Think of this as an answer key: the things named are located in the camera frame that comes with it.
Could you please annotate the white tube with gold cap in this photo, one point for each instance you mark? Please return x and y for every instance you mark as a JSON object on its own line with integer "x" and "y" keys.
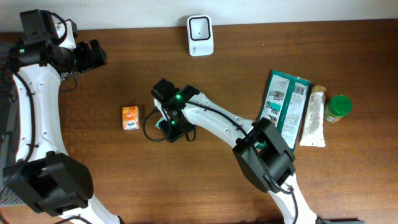
{"x": 312, "y": 135}

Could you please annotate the grey plastic mesh basket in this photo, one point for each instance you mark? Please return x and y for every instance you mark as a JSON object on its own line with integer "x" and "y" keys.
{"x": 9, "y": 111}

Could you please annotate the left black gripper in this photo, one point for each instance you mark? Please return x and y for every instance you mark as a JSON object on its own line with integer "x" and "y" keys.
{"x": 87, "y": 61}

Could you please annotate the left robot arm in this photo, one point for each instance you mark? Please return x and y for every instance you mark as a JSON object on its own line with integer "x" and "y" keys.
{"x": 36, "y": 169}

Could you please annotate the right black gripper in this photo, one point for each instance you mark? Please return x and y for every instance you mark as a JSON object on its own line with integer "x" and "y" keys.
{"x": 173, "y": 129}

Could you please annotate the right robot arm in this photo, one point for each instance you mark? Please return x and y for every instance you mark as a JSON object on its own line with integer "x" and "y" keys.
{"x": 264, "y": 157}

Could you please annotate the mint green packet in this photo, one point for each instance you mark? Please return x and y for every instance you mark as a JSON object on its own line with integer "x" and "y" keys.
{"x": 157, "y": 125}

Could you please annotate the small orange box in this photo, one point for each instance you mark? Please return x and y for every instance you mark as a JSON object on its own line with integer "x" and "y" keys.
{"x": 130, "y": 118}

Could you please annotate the green 3M package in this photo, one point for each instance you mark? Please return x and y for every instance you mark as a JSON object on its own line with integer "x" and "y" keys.
{"x": 283, "y": 104}

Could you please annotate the green lidded jar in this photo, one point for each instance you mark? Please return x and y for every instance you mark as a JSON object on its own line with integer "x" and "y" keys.
{"x": 337, "y": 108}

